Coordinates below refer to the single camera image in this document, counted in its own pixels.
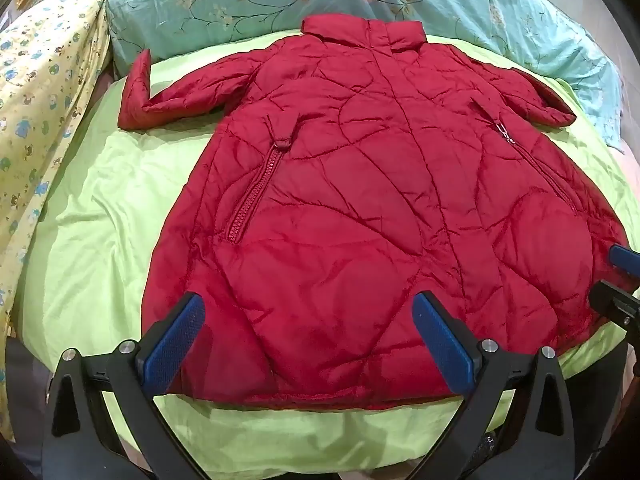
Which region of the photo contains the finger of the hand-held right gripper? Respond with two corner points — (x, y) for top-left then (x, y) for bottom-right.
(588, 280), (640, 343)
(606, 244), (640, 280)

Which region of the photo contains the teal floral quilt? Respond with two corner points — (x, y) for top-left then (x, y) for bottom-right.
(106, 0), (623, 148)

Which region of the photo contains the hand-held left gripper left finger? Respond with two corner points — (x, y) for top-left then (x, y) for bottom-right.
(42, 291), (211, 480)

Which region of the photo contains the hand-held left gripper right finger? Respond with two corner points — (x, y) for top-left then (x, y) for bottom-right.
(411, 290), (576, 480)

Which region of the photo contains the red quilted puffer jacket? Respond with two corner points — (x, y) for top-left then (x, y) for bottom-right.
(118, 15), (632, 403)

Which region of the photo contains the yellow cartoon print blanket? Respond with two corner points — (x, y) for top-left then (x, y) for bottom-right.
(0, 0), (112, 443)

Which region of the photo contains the light green bed sheet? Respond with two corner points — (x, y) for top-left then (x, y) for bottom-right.
(12, 35), (640, 466)

